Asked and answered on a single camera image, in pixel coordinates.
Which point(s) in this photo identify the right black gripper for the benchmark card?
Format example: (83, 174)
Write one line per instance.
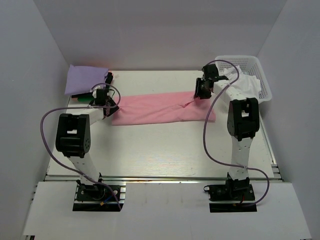
(198, 92)

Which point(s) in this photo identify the crumpled white t-shirt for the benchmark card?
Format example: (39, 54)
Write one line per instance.
(247, 85)

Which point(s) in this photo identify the folded lilac t-shirt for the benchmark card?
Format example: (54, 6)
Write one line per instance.
(80, 79)

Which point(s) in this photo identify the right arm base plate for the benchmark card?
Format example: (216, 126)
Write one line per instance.
(223, 200)

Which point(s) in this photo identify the white plastic basket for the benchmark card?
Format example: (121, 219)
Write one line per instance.
(249, 65)

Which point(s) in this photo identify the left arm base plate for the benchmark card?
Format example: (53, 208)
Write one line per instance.
(98, 198)

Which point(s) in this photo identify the aluminium table edge rail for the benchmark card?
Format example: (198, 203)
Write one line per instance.
(68, 178)

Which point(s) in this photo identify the folded black t-shirt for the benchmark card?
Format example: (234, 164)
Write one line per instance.
(107, 79)

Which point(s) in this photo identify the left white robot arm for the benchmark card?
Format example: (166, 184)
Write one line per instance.
(73, 138)

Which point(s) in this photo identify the pink t-shirt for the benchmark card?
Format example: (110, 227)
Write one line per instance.
(160, 108)

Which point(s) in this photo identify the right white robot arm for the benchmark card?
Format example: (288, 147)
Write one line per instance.
(242, 121)

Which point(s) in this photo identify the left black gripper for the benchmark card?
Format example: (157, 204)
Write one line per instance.
(114, 106)

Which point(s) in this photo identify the folded green t-shirt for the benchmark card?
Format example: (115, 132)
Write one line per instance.
(85, 99)

